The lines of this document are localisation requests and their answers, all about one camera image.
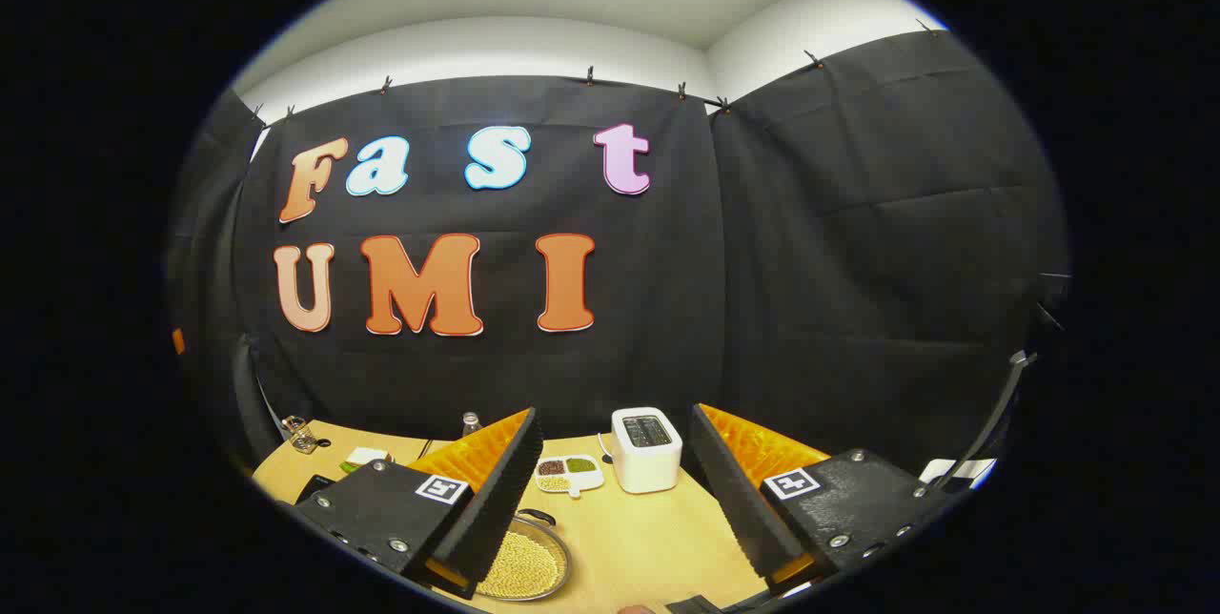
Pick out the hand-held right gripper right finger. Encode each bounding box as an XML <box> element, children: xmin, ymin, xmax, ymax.
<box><xmin>688</xmin><ymin>402</ymin><xmax>964</xmax><ymax>594</ymax></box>

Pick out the white divided dish with beans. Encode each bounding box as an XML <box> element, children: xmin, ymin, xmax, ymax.
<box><xmin>535</xmin><ymin>455</ymin><xmax>605</xmax><ymax>500</ymax></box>

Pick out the pile of yellow soybeans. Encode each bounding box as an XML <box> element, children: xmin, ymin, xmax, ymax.
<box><xmin>477</xmin><ymin>530</ymin><xmax>559</xmax><ymax>598</ymax></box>

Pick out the white toaster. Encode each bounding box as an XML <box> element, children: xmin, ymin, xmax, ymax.
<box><xmin>610</xmin><ymin>407</ymin><xmax>683</xmax><ymax>495</ymax></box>

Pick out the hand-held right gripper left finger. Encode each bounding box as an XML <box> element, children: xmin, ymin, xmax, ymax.
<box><xmin>291</xmin><ymin>407</ymin><xmax>544</xmax><ymax>601</ymax></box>

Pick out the grey metal bar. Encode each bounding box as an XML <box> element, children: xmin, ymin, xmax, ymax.
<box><xmin>929</xmin><ymin>352</ymin><xmax>1038</xmax><ymax>491</ymax></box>

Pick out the steel pot with black handles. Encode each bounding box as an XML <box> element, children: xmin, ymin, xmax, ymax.
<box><xmin>474</xmin><ymin>508</ymin><xmax>573</xmax><ymax>604</ymax></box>

